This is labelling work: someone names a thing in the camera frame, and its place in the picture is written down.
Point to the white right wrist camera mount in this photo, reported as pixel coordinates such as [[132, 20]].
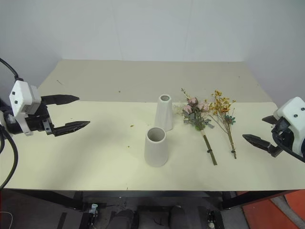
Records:
[[294, 112]]

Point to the table caster wheel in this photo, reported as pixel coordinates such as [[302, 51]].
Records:
[[210, 218], [93, 208]]

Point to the pink rose bouquet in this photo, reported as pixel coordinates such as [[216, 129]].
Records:
[[195, 112]]

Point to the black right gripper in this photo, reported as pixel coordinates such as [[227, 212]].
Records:
[[282, 133]]

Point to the black table frame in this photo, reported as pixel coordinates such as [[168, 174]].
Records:
[[143, 193]]

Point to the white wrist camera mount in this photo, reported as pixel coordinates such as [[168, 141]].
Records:
[[21, 100], [294, 112]]

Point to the short wide white vase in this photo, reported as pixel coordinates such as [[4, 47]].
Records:
[[155, 152]]

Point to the tall narrow white vase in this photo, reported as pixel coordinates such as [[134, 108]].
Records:
[[164, 114]]

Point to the yellow dried flower bouquet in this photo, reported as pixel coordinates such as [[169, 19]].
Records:
[[222, 106]]

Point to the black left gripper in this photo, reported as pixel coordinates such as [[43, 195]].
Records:
[[38, 122]]

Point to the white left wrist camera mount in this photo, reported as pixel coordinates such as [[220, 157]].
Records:
[[21, 100]]

